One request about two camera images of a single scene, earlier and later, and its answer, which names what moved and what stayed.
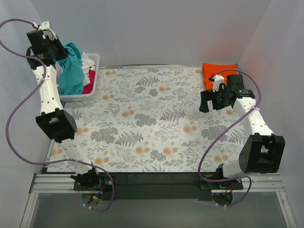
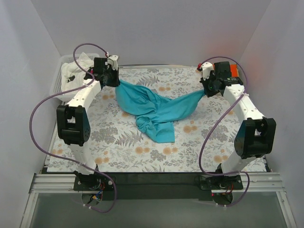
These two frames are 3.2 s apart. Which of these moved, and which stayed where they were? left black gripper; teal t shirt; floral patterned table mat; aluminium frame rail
Moved: left black gripper; teal t shirt
Stayed: floral patterned table mat; aluminium frame rail
